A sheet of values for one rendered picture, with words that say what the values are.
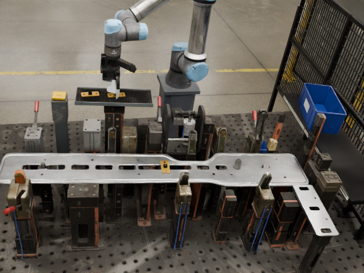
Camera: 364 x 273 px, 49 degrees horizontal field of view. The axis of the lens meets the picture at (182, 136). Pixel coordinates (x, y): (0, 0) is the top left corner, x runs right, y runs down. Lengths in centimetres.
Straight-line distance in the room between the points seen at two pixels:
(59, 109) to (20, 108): 207
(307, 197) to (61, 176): 107
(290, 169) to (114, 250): 90
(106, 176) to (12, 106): 243
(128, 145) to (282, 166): 74
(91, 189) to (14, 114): 239
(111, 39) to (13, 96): 253
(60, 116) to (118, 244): 67
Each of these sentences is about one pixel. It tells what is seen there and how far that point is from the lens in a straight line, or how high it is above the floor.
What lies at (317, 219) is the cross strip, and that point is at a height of 100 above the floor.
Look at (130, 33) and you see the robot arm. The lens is 182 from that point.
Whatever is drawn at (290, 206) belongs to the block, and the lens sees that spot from 182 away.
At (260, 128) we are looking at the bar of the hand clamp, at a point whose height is 112.
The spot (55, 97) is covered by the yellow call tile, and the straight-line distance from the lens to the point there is 197.
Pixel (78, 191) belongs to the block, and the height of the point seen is 103.
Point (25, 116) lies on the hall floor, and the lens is 393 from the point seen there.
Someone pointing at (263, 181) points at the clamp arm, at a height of 108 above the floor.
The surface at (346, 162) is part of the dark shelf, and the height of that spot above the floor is 103.
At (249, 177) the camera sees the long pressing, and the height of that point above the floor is 100.
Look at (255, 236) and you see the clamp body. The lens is 190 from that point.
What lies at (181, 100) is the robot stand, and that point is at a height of 104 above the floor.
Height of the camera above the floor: 220
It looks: 37 degrees down
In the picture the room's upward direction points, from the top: 8 degrees clockwise
